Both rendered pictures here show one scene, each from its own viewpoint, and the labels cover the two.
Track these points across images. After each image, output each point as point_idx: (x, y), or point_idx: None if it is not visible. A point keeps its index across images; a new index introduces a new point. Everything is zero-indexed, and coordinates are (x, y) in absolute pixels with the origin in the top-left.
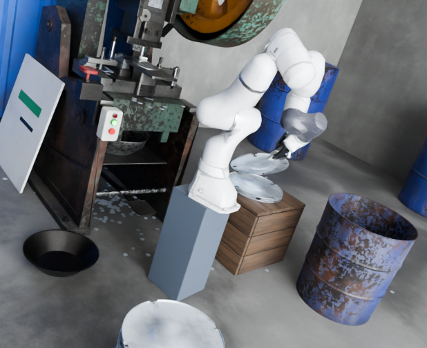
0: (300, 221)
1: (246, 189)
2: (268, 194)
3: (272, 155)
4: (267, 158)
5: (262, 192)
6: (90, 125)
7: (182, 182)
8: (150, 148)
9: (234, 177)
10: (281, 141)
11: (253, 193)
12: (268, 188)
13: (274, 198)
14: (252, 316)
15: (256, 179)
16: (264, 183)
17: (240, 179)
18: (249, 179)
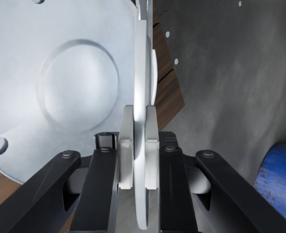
0: (127, 214)
1: (26, 33)
2: (25, 131)
3: (120, 130)
4: (129, 107)
5: (25, 105)
6: None
7: (186, 9)
8: None
9: (110, 14)
10: (233, 220)
11: None
12: (75, 137)
13: None
14: None
15: (124, 103)
16: (111, 130)
17: (102, 33)
18: (115, 74)
